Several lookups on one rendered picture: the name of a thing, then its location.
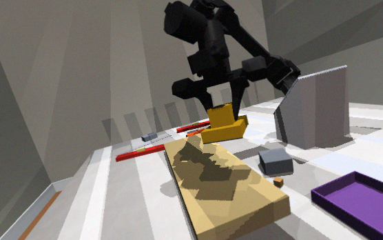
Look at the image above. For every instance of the purple shallow tray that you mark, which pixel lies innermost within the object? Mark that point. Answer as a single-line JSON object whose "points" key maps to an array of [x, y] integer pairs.
{"points": [[357, 200]]}

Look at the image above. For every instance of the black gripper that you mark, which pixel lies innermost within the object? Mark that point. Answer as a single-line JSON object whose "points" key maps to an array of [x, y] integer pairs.
{"points": [[253, 69]]}

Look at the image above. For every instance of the tan wooden floor panel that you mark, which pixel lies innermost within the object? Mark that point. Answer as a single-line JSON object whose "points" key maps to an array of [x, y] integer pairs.
{"points": [[224, 198]]}

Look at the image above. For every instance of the small orange cube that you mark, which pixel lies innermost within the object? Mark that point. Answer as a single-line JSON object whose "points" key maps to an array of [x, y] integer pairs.
{"points": [[278, 182]]}

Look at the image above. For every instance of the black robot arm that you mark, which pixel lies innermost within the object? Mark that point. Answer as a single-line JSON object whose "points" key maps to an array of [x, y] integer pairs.
{"points": [[199, 23]]}

